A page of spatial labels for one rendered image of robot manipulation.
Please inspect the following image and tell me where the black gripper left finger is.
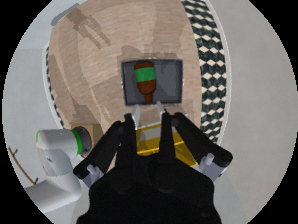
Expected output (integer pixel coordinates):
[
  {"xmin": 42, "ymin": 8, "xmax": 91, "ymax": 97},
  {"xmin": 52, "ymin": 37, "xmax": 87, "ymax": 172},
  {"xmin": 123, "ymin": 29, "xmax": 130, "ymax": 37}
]
[{"xmin": 73, "ymin": 104, "xmax": 140, "ymax": 195}]

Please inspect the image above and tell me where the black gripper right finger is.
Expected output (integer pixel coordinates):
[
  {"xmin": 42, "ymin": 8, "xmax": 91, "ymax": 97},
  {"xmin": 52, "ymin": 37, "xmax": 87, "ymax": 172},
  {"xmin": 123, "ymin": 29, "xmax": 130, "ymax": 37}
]
[{"xmin": 155, "ymin": 101, "xmax": 233, "ymax": 194}]

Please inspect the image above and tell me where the yellow crate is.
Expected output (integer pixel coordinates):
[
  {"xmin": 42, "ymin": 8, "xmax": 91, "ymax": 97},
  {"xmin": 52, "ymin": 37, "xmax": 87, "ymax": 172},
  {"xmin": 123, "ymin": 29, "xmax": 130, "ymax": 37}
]
[{"xmin": 136, "ymin": 124, "xmax": 197, "ymax": 166}]

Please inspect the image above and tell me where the brown bottle with green label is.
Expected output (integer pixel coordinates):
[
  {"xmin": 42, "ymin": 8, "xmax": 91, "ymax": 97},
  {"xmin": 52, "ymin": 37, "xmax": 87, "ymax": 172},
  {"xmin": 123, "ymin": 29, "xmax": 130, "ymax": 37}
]
[{"xmin": 134, "ymin": 61, "xmax": 156, "ymax": 104}]

